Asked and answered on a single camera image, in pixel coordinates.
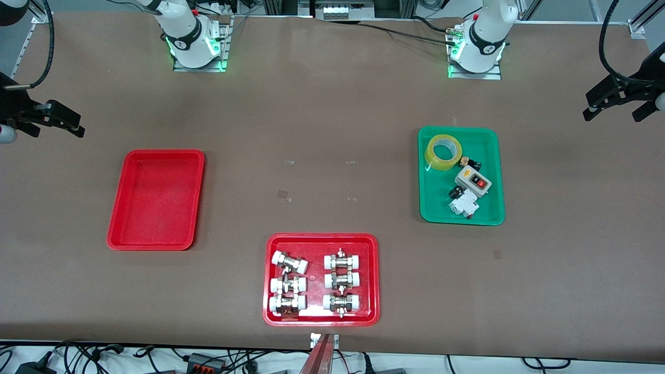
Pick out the red metal stand bar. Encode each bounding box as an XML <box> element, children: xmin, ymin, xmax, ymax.
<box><xmin>299</xmin><ymin>332</ymin><xmax>339</xmax><ymax>374</ymax></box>

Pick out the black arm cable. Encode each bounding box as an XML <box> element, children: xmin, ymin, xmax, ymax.
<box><xmin>599</xmin><ymin>0</ymin><xmax>655</xmax><ymax>86</ymax></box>
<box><xmin>4</xmin><ymin>0</ymin><xmax>56</xmax><ymax>91</ymax></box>

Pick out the white power strip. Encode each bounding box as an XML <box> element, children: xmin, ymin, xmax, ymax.
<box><xmin>322</xmin><ymin>3</ymin><xmax>376</xmax><ymax>20</ymax></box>

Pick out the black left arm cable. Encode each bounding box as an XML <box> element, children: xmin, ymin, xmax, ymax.
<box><xmin>599</xmin><ymin>0</ymin><xmax>655</xmax><ymax>86</ymax></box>

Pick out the black table cable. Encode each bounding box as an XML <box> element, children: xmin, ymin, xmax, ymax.
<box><xmin>413</xmin><ymin>16</ymin><xmax>455</xmax><ymax>34</ymax></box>
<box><xmin>358</xmin><ymin>22</ymin><xmax>453</xmax><ymax>46</ymax></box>

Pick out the yellow clear packing tape roll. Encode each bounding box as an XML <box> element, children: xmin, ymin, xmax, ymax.
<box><xmin>425</xmin><ymin>134</ymin><xmax>463</xmax><ymax>171</ymax></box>

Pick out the white capped metal pipe fitting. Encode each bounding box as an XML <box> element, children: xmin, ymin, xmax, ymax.
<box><xmin>323</xmin><ymin>294</ymin><xmax>361</xmax><ymax>318</ymax></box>
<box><xmin>324</xmin><ymin>248</ymin><xmax>362</xmax><ymax>271</ymax></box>
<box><xmin>270</xmin><ymin>276</ymin><xmax>307</xmax><ymax>295</ymax></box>
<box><xmin>324</xmin><ymin>271</ymin><xmax>361</xmax><ymax>290</ymax></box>
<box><xmin>272</xmin><ymin>250</ymin><xmax>309</xmax><ymax>275</ymax></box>
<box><xmin>269</xmin><ymin>295</ymin><xmax>307</xmax><ymax>317</ymax></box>

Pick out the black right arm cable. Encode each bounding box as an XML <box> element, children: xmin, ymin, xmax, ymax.
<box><xmin>4</xmin><ymin>0</ymin><xmax>56</xmax><ymax>91</ymax></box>

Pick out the green plastic tray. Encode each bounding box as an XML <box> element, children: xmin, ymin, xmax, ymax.
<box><xmin>418</xmin><ymin>126</ymin><xmax>506</xmax><ymax>226</ymax></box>

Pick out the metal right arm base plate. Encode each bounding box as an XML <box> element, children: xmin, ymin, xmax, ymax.
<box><xmin>173</xmin><ymin>16</ymin><xmax>230</xmax><ymax>72</ymax></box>

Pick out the red plastic tray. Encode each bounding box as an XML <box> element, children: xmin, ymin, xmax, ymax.
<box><xmin>107</xmin><ymin>149</ymin><xmax>205</xmax><ymax>251</ymax></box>
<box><xmin>262</xmin><ymin>233</ymin><xmax>381</xmax><ymax>327</ymax></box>

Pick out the grey push button switch box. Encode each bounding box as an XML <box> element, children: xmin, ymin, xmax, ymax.
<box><xmin>455</xmin><ymin>167</ymin><xmax>493</xmax><ymax>198</ymax></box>

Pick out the white circuit breaker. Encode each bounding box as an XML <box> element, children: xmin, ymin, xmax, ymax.
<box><xmin>449</xmin><ymin>189</ymin><xmax>480</xmax><ymax>219</ymax></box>

